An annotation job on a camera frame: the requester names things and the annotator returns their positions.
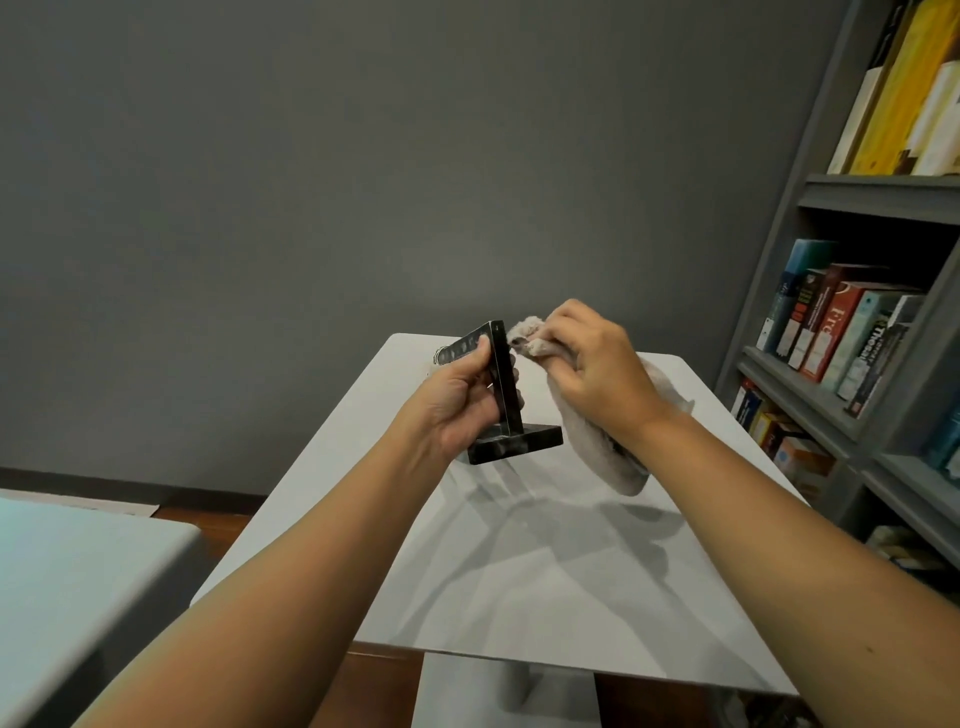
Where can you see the person's right thumb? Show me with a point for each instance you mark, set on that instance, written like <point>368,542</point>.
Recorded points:
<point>547,351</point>

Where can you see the person's left hand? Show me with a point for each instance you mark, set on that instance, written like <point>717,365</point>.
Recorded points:
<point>450,405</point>

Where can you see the white and blue book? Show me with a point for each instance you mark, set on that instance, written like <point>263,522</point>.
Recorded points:
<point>742,401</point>

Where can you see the person's right forearm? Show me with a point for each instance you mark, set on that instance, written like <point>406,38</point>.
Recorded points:
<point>787,570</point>

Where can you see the grey bookshelf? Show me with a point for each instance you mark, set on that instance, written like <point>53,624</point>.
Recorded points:
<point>862,196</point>

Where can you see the black metal stand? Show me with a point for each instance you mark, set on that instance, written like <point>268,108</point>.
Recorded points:
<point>517,444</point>

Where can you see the person's right hand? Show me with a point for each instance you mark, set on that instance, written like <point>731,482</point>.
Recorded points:
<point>600,367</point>

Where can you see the teal book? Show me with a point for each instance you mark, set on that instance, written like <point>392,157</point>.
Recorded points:
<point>943,442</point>

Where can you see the person's left forearm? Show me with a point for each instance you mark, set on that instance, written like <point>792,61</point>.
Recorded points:
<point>300,600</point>

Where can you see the cream book with black spine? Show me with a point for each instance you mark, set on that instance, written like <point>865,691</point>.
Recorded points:
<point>855,120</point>

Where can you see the thin yellow book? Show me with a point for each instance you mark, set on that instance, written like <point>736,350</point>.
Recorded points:
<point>761,424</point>

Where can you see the person's left thumb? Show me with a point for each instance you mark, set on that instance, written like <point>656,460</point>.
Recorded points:
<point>474,367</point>

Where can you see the beige cleaning cloth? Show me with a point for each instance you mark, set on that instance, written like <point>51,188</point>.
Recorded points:
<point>600,457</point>

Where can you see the row of colourful books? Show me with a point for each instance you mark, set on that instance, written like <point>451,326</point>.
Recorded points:
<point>832,330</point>

